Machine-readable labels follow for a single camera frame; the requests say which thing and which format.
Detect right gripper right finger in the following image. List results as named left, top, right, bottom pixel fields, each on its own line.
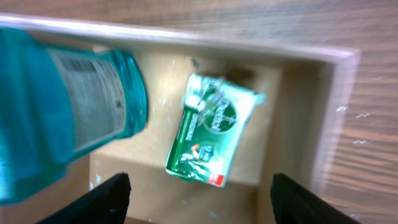
left=270, top=173, right=359, bottom=224

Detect white cardboard box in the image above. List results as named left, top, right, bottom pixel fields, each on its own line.
left=1, top=13, right=359, bottom=223

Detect teal mouthwash bottle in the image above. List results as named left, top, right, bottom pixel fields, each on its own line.
left=1, top=27, right=148, bottom=205

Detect green white soap packet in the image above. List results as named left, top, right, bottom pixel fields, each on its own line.
left=165, top=73, right=265, bottom=187

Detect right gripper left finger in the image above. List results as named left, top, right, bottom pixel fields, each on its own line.
left=39, top=172, right=131, bottom=224

